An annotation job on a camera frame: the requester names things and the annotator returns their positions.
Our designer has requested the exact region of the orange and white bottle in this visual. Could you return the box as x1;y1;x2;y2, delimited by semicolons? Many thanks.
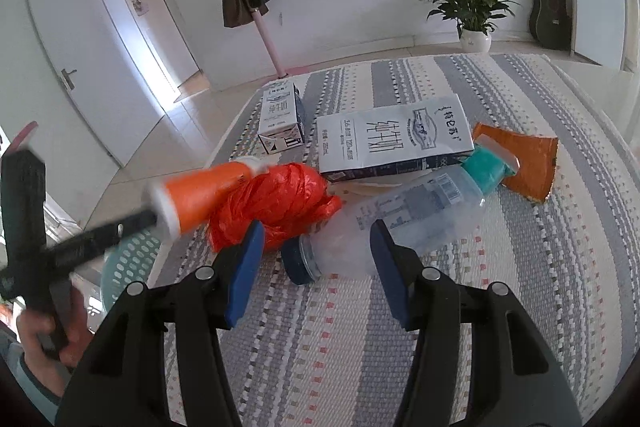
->
147;159;277;238

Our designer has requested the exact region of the brown handbag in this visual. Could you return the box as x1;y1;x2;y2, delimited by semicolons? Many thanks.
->
221;0;254;29

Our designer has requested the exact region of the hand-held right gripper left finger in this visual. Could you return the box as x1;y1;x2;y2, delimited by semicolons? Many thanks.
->
55;220;266;427

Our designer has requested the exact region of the clear plastic bottle blue cap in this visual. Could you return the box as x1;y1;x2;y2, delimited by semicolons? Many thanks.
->
281;167;489;286

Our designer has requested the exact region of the beige paper scrap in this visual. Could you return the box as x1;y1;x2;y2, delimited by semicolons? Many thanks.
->
327;179;402;198

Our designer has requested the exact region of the large white milk carton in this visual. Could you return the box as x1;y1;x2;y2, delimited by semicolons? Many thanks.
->
316;96;475;184

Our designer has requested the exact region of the teal white-capped container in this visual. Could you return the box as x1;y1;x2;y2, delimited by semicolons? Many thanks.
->
460;135;521;196

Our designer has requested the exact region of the person's left forearm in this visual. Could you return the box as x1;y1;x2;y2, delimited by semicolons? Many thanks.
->
0;326;68;426

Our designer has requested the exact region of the red plastic bag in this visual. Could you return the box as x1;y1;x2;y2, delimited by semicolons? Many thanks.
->
207;162;344;254

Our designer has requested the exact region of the orange snack wrapper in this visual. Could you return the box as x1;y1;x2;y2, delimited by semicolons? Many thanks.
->
472;122;560;202

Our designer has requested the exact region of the small white milk carton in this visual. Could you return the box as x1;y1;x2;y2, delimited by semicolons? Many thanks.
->
257;81;307;154

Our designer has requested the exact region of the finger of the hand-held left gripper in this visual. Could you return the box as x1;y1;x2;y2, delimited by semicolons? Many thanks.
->
46;209;162;269

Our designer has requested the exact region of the white plant pot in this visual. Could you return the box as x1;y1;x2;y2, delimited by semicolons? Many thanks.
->
458;27;494;54

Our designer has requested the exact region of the light blue perforated basket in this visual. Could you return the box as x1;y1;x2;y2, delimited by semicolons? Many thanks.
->
100;227;169;309

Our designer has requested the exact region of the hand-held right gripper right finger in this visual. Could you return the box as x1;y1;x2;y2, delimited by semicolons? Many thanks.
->
369;219;584;427

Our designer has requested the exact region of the pink coat rack pole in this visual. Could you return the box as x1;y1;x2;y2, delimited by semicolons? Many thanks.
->
250;7;287;78

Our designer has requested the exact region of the striped woven tablecloth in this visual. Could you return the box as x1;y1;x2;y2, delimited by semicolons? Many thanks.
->
149;53;640;427

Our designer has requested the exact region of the person's left hand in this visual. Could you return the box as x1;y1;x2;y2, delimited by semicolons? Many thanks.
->
16;282;97;372

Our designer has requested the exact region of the white door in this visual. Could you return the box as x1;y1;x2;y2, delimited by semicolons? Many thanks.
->
27;0;167;168

